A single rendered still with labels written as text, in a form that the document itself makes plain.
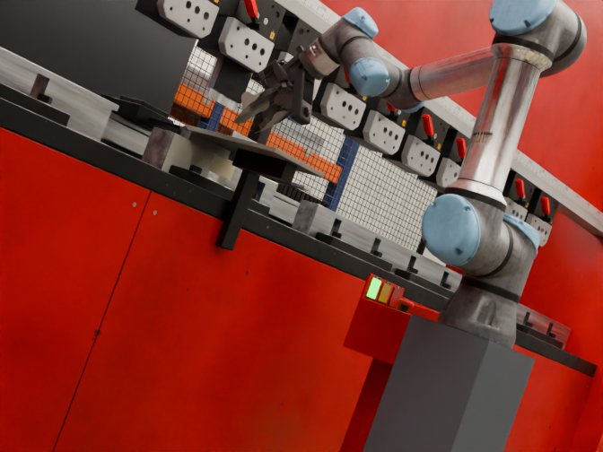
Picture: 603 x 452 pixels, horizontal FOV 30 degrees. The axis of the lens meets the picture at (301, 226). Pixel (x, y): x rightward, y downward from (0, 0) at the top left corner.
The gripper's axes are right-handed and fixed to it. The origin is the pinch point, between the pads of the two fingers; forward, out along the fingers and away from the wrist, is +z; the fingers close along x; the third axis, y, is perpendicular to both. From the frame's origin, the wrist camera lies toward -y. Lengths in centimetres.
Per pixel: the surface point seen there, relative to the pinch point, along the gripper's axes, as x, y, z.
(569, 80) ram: -142, 46, -46
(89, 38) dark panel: 2, 54, 30
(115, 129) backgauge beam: 7.2, 19.2, 28.5
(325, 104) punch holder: -29.5, 14.5, -7.5
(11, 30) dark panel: 24, 49, 35
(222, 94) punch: 1.4, 11.0, 2.2
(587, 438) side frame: -214, -36, 27
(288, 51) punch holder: -10.1, 18.2, -12.3
